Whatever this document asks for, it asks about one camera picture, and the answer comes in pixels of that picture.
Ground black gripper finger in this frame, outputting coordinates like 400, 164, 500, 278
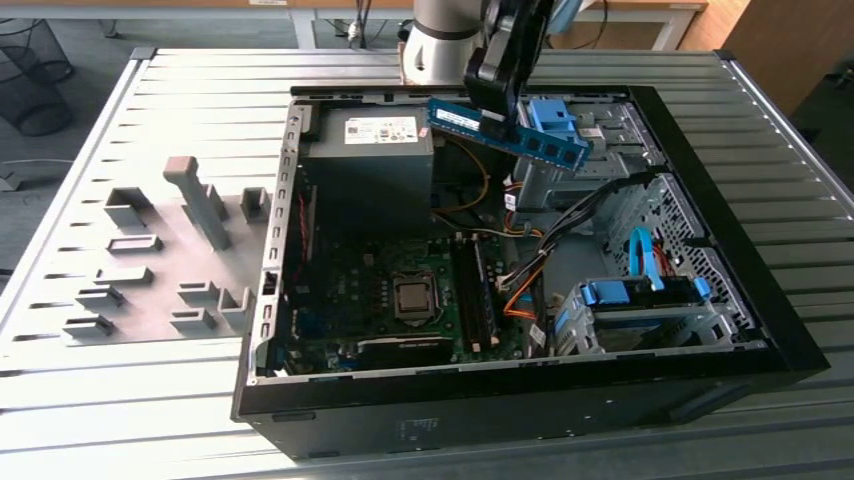
462, 47, 528, 146

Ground blue RAM stick white label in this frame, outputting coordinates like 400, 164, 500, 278
424, 96, 593, 174

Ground white framed wooden desk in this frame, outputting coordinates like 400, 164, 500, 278
285, 0, 708, 51

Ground grey metal drive cage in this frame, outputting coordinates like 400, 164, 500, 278
512, 97, 668, 211

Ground grey power supply unit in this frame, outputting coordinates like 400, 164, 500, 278
298, 104, 438, 221

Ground brown wooden cabinet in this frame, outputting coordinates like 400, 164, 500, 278
679, 0, 854, 116

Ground CPU with silver top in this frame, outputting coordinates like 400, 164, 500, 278
396, 282, 434, 311

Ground hard disk in blue carrier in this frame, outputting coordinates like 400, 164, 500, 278
576, 276, 712, 309

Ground green motherboard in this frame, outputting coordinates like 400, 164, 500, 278
278, 234, 534, 374

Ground grey parts rack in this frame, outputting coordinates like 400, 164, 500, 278
58, 155, 273, 347

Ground grey metal disk bay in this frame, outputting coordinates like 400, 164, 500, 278
549, 299, 741, 356

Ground black graphics card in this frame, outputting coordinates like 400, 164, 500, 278
352, 334, 454, 369

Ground black open PC case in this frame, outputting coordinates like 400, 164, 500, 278
229, 84, 832, 461

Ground grey floor stand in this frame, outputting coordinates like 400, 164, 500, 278
0, 158, 74, 192

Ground blue plastic drive bracket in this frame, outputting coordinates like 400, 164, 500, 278
525, 98, 592, 146

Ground yellow looped wire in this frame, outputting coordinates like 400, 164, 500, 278
432, 144, 492, 224

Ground black cable bundle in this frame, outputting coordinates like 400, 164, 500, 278
532, 172, 659, 256

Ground blue flat wire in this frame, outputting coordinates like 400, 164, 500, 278
625, 227, 668, 294

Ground orange wires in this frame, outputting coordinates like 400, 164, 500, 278
500, 272, 540, 320

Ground black wire mesh bin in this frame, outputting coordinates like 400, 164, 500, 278
0, 19, 75, 137

